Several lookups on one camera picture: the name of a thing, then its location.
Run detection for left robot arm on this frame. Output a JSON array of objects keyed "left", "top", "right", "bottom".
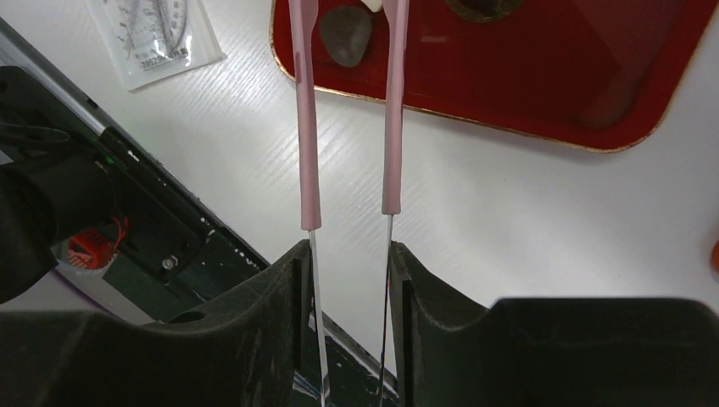
[{"left": 1, "top": 66, "right": 119, "bottom": 303}]

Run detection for white rectangular chocolate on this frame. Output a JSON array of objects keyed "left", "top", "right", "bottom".
[{"left": 361, "top": 0, "right": 383, "bottom": 13}]

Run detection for orange box lid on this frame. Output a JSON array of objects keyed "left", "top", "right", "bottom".
[{"left": 711, "top": 241, "right": 719, "bottom": 277}]

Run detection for clear plastic bag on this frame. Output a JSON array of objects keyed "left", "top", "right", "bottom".
[{"left": 86, "top": 0, "right": 226, "bottom": 92}]

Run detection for black base frame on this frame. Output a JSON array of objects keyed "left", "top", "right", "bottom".
[{"left": 1, "top": 23, "right": 378, "bottom": 406}]

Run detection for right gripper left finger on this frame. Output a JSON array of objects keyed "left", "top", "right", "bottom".
[{"left": 1, "top": 240, "right": 311, "bottom": 406}]

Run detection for pink tongs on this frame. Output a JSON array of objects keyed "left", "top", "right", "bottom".
[{"left": 288, "top": 1, "right": 410, "bottom": 406}]

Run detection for dark red tray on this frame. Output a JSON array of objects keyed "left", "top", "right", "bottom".
[{"left": 269, "top": 0, "right": 719, "bottom": 153}]

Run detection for dark round chocolate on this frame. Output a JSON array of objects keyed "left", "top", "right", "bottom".
[{"left": 319, "top": 5, "right": 372, "bottom": 68}]

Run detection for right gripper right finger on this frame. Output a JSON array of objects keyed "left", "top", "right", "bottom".
[{"left": 389, "top": 242, "right": 718, "bottom": 406}]

